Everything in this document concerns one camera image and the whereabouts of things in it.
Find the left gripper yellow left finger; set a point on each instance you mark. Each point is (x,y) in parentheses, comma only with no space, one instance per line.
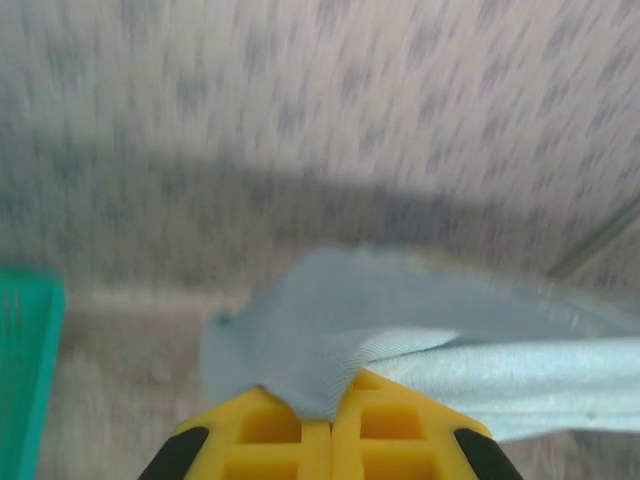
(260,440)

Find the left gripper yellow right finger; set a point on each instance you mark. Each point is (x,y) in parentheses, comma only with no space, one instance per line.
(400,440)

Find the light blue t-shirt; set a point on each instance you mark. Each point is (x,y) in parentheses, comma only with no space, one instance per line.
(500,380)

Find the green plastic basket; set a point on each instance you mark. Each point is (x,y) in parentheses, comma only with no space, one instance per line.
(25,360)

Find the aluminium corner post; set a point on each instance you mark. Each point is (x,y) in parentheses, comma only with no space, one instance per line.
(590,245)

